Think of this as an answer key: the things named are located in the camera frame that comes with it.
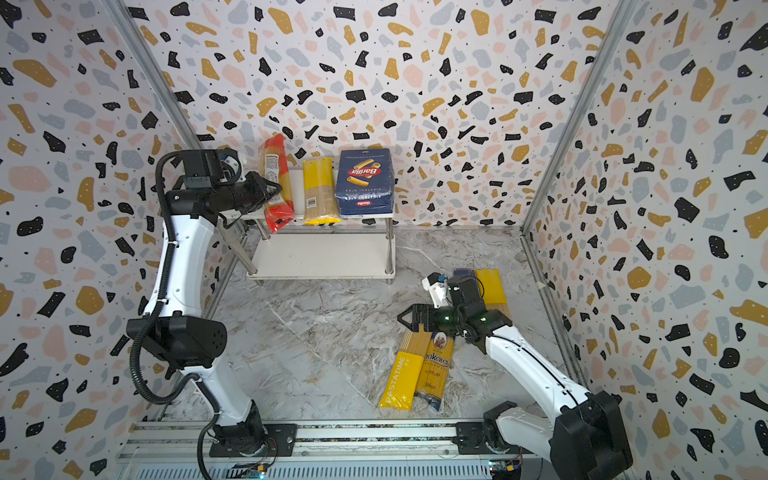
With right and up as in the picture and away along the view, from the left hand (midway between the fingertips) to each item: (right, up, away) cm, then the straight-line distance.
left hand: (279, 179), depth 75 cm
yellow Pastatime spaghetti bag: (+30, -54, +7) cm, 62 cm away
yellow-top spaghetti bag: (+9, -2, +5) cm, 10 cm away
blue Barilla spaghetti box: (+53, -25, +33) cm, 67 cm away
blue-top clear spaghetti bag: (+40, -51, +9) cm, 65 cm away
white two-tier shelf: (+12, -17, +36) cm, 41 cm away
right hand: (+32, -34, +3) cm, 47 cm away
